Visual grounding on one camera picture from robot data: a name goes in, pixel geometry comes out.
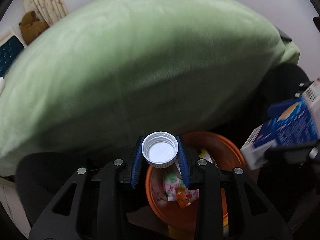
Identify blue white carton box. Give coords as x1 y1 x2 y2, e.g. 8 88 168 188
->
240 79 319 170

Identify white bottle cap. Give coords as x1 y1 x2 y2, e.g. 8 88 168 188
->
142 132 179 168

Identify crumpled trash wrappers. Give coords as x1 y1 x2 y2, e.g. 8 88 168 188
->
148 147 217 208

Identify orange trash bin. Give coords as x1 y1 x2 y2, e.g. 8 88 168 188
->
145 131 246 231

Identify white pillow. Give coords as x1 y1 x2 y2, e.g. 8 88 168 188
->
0 77 5 95

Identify blue tufted headboard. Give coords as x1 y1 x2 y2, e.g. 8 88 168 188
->
0 27 27 77

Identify brown teddy bear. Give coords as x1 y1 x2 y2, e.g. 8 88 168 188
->
19 11 49 45

